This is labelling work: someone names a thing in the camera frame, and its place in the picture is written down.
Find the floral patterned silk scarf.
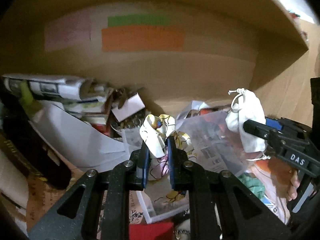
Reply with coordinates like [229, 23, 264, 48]
[139, 114, 197, 186]

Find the white drawstring pouch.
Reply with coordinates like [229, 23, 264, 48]
[224, 87, 272, 162]

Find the clear plastic storage box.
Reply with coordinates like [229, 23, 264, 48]
[121, 111, 248, 224]

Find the right hand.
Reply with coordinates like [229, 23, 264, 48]
[286, 170, 300, 202]

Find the orange printed poster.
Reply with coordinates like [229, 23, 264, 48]
[243, 152, 296, 224]

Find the green crumpled cloth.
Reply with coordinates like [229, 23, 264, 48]
[238, 173, 265, 200]

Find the small white box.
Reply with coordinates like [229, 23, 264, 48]
[111, 93, 145, 122]

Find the white paper sheet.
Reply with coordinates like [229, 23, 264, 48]
[30, 104, 130, 172]

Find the stack of newspapers and magazines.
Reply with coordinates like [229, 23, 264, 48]
[3, 73, 114, 125]

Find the red fabric piece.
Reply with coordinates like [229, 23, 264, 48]
[129, 222, 174, 240]

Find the wooden shelf cabinet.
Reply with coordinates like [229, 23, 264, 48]
[1, 0, 319, 125]

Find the orange sticky note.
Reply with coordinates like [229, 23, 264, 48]
[101, 25, 185, 52]

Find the dark wine bottle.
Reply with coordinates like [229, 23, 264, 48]
[1, 89, 72, 190]

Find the green sticky note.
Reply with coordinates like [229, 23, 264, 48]
[108, 14, 170, 27]

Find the pink sticky note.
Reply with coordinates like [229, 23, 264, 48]
[44, 9, 91, 52]

